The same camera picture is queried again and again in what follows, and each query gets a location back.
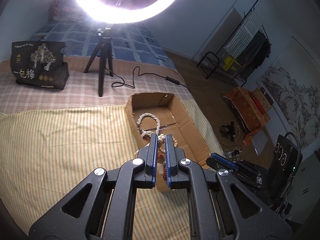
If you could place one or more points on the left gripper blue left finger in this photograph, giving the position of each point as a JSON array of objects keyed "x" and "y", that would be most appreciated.
[{"x": 151, "y": 160}]

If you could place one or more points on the yellow striped bed sheet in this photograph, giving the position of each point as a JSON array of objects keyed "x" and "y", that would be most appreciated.
[{"x": 45, "y": 153}]

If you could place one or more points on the floral folded pillows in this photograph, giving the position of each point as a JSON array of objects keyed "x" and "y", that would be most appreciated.
[{"x": 65, "y": 10}]

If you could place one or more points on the black tripod stand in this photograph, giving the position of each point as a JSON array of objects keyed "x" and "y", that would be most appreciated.
[{"x": 104, "y": 46}]

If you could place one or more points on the yellow box on rack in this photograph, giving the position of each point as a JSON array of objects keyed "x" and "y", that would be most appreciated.
[{"x": 231, "y": 64}]

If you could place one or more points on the brown cardboard box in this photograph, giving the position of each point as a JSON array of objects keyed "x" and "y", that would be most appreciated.
[{"x": 164, "y": 114}]

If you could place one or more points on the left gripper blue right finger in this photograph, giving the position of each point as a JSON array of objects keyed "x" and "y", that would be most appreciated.
[{"x": 173, "y": 155}]

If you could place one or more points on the orange cloth covered box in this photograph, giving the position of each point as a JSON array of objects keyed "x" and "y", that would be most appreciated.
[{"x": 252, "y": 107}]

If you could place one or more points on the landscape ink painting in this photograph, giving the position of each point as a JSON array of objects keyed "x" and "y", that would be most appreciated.
[{"x": 292, "y": 81}]

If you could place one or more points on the blue patterned quilt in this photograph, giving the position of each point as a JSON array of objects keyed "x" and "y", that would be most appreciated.
[{"x": 129, "y": 42}]

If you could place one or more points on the black clothes rack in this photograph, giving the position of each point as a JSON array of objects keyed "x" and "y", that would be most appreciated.
[{"x": 248, "y": 43}]

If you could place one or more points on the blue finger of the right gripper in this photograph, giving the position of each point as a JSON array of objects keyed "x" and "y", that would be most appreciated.
[{"x": 217, "y": 162}]

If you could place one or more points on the black floor gadget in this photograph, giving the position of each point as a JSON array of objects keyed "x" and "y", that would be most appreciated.
[{"x": 228, "y": 131}]

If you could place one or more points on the pink checked blanket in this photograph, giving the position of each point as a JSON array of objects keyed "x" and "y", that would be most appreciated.
[{"x": 81, "y": 90}]

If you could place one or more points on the black gift bag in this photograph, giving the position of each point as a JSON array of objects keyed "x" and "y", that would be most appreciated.
[{"x": 39, "y": 64}]

